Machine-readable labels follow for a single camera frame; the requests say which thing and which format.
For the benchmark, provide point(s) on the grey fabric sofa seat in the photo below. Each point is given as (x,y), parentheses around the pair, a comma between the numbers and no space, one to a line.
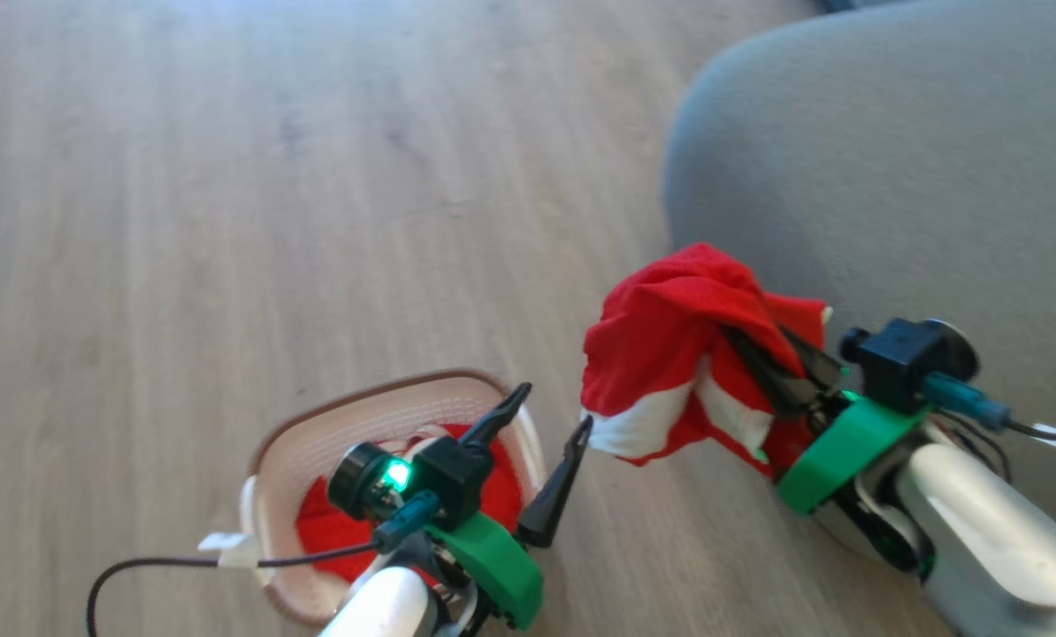
(891,159)

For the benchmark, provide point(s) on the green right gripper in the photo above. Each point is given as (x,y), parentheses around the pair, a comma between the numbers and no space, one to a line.
(837,451)

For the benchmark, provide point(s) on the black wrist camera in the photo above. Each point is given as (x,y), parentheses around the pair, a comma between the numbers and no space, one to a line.
(899,358)
(440,473)

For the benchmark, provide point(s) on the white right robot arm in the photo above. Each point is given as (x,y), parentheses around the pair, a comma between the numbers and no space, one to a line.
(988,522)

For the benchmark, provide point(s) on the plain red garment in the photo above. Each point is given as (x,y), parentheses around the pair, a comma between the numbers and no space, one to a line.
(325,531)

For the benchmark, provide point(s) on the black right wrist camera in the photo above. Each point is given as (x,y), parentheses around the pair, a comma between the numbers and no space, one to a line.
(899,358)

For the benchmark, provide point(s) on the red garment with white band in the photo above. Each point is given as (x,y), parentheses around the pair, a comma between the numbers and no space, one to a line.
(652,327)

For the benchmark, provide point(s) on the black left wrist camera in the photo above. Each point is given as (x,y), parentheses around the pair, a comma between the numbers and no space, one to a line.
(440,473)

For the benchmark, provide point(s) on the cream plastic laundry basket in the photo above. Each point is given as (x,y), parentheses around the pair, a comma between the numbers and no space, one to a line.
(316,438)

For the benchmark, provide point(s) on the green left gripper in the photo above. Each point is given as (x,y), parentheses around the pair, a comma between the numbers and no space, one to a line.
(493,557)

